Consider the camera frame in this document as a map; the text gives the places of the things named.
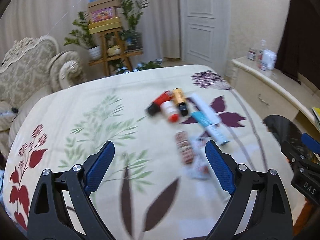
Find white red sachet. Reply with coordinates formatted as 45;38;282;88
187;138;211;180

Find blue white tube box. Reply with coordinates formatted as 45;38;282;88
191;111;229;145

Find checkered snack wrapper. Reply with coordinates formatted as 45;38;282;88
175;131;195;165

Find white paper strip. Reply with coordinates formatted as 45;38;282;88
190;93;222;125

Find gold bottle black cap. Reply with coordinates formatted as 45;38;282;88
172;88;189;116

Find white bottle red cap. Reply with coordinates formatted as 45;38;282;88
160;100;180;122

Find red bottle black cap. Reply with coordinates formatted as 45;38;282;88
146;90;173;116

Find black lined trash bin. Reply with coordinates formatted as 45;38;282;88
263;115;304;148

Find yellow blue book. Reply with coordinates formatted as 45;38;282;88
312;107;320;129

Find cream TV cabinet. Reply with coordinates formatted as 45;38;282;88
230;57;319;137

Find dark cloth covered TV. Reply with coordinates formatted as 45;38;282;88
275;0;319;88

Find small tin can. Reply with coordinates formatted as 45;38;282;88
259;62;267;71

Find white plastic jug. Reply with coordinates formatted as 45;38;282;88
262;49;277;70

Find white spray bottle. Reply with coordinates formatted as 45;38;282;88
258;40;266;68

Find small dark jar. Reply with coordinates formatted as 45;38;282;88
247;48;257;61

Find floral cream tablecloth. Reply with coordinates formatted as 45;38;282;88
2;64;303;240

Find cream ornate sofa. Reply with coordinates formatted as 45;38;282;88
1;36;86;158

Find floor green plant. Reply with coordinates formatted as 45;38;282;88
136;61;161;71

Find white panel door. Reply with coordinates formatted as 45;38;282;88
180;0;231;75

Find wooden plant stand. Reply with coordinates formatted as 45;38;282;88
88;28;143;76

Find potted plant white pot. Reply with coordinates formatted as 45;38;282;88
64;11;101;61

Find tall plant dark pot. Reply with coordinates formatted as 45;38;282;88
120;0;149;51

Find stacked gift boxes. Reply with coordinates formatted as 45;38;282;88
87;0;121;34

